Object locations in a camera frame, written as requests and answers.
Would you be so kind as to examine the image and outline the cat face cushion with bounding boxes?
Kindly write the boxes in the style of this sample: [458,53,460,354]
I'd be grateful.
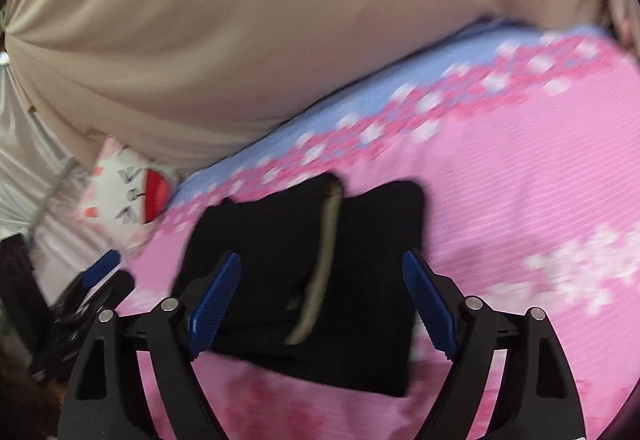
[75,137,181,251]

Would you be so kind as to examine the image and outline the cream floral cloth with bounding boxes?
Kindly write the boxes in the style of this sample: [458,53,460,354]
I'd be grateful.
[612,0,640,51]

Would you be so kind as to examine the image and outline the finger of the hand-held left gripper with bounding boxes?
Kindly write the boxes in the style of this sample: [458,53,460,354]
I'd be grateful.
[52,270,136,321]
[80,249,123,288]

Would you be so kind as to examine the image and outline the beige cloth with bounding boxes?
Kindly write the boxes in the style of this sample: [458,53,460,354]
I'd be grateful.
[5,0,621,176]

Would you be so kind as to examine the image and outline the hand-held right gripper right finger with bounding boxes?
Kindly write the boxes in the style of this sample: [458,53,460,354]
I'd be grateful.
[401,248,588,440]

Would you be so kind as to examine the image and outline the silver satin cloth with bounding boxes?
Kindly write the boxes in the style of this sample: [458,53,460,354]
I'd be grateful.
[0,0,101,301]

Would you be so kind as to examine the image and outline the pink floral blanket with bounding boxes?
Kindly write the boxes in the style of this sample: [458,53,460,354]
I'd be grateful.
[125,22,640,440]

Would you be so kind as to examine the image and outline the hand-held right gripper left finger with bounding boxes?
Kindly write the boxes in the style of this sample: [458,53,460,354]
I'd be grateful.
[57,250,243,440]

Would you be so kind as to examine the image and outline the black pants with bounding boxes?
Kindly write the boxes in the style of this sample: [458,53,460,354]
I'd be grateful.
[172,172,428,398]

